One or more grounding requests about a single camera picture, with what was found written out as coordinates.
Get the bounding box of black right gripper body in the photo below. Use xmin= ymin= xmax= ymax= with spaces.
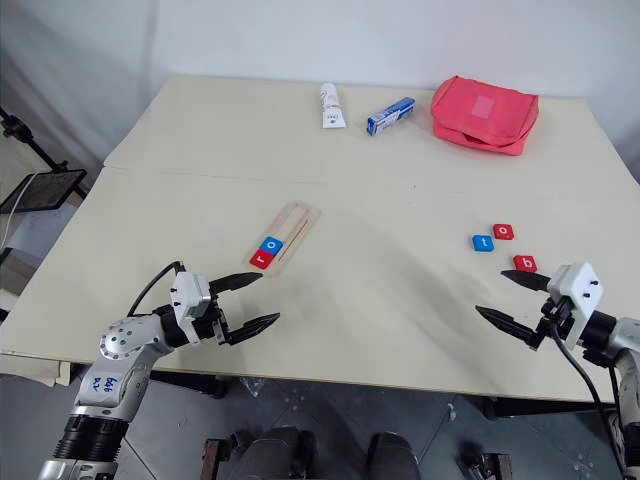
xmin=534 ymin=296 xmax=576 ymax=352

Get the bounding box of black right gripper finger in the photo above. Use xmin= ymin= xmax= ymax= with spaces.
xmin=474 ymin=305 xmax=545 ymax=351
xmin=500 ymin=269 xmax=551 ymax=292

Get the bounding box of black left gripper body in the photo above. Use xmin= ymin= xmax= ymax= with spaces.
xmin=189 ymin=292 xmax=236 ymax=349

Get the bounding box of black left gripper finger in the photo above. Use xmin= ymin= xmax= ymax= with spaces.
xmin=208 ymin=272 xmax=265 ymax=295
xmin=227 ymin=312 xmax=282 ymax=347

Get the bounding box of red letter block r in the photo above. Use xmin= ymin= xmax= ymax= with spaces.
xmin=248 ymin=247 xmax=278 ymax=272

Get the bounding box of wooden letter holder strip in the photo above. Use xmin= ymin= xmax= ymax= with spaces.
xmin=248 ymin=201 xmax=323 ymax=279

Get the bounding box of dark rounded shape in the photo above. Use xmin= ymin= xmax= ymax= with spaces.
xmin=247 ymin=425 xmax=317 ymax=480
xmin=367 ymin=431 xmax=422 ymax=480

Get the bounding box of pink fabric pouch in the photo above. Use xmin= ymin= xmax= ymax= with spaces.
xmin=430 ymin=75 xmax=541 ymax=158

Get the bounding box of cream flat board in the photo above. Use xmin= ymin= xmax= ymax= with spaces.
xmin=0 ymin=349 xmax=72 ymax=389

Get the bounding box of white squeeze tube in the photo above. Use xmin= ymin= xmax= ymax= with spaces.
xmin=318 ymin=82 xmax=348 ymax=131

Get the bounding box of blue and white carton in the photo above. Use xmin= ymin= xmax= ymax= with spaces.
xmin=366 ymin=96 xmax=418 ymax=137

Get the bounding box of black tablet screen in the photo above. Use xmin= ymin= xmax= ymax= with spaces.
xmin=0 ymin=168 xmax=88 ymax=216

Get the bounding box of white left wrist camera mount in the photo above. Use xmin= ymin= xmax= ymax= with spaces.
xmin=168 ymin=272 xmax=214 ymax=324

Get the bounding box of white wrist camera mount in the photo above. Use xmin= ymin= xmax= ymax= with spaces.
xmin=168 ymin=272 xmax=214 ymax=324
xmin=546 ymin=261 xmax=604 ymax=347

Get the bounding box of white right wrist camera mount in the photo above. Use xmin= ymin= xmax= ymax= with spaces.
xmin=546 ymin=261 xmax=604 ymax=347

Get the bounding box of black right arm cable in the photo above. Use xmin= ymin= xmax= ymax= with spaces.
xmin=549 ymin=324 xmax=626 ymax=480

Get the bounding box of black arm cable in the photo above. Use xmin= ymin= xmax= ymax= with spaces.
xmin=126 ymin=259 xmax=186 ymax=319
xmin=549 ymin=324 xmax=626 ymax=480

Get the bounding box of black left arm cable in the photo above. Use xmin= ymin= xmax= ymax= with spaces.
xmin=126 ymin=259 xmax=186 ymax=319

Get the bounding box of black table frame beam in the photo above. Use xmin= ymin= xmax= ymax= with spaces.
xmin=481 ymin=396 xmax=617 ymax=421

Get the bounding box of rusty metal bracket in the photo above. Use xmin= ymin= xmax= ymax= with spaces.
xmin=466 ymin=448 xmax=515 ymax=480
xmin=203 ymin=433 xmax=237 ymax=480

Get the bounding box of white cable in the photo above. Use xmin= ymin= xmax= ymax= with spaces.
xmin=1 ymin=172 xmax=37 ymax=251

